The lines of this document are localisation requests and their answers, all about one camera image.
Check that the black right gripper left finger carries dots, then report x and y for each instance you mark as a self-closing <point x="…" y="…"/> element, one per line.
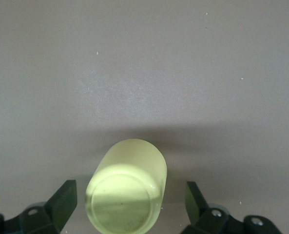
<point x="54" y="209"/>

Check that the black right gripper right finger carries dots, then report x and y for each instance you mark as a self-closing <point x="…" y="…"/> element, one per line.
<point x="202" y="212"/>

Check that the yellow plastic cup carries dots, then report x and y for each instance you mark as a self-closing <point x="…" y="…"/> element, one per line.
<point x="127" y="190"/>

